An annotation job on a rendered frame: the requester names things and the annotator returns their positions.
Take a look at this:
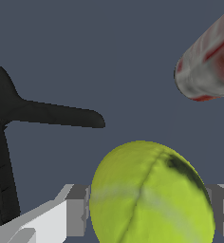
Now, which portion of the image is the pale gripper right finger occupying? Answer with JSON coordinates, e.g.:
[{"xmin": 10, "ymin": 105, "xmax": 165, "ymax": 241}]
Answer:
[{"xmin": 204, "ymin": 183, "xmax": 224, "ymax": 237}]

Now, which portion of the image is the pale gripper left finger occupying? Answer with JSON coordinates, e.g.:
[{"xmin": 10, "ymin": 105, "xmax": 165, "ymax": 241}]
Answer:
[{"xmin": 0, "ymin": 183, "xmax": 92, "ymax": 243}]

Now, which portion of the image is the yellow-green tennis ball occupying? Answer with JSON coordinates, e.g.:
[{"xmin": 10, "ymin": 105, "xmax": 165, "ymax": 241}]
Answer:
[{"xmin": 88, "ymin": 140, "xmax": 216, "ymax": 243}]

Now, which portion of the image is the red and white can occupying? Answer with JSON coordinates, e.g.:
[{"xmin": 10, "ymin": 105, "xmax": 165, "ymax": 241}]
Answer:
[{"xmin": 173, "ymin": 5, "xmax": 224, "ymax": 103}]

